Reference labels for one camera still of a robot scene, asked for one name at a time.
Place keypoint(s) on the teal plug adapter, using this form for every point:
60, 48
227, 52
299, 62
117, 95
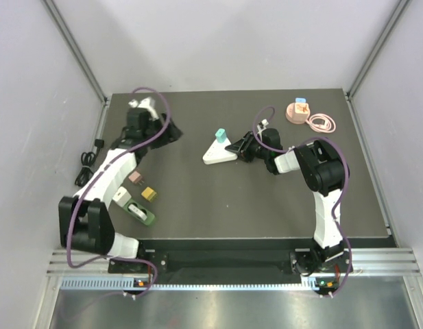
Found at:
220, 135

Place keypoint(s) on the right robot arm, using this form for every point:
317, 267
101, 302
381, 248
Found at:
326, 175

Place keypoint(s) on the pink round socket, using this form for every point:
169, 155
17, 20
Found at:
298, 113

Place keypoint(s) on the yellow plug adapter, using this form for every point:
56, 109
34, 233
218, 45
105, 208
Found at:
149, 194

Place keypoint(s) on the white cylindrical plug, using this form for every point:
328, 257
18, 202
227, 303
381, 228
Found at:
137, 212

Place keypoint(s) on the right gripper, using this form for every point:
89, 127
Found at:
247, 141

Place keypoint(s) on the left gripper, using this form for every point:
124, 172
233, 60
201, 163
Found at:
171, 135

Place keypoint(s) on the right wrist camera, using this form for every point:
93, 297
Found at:
262, 125

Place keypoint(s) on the green power strip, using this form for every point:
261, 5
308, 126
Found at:
150, 216

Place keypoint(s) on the pink plug adapter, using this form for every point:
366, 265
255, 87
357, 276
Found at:
136, 178

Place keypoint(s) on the white triangular power strip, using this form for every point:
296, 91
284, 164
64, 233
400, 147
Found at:
217, 153

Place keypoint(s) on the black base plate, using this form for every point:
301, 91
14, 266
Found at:
237, 261

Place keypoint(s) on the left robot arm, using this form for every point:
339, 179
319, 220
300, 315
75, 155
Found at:
84, 220

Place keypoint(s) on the white plug adapter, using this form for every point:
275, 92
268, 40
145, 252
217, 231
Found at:
121, 197

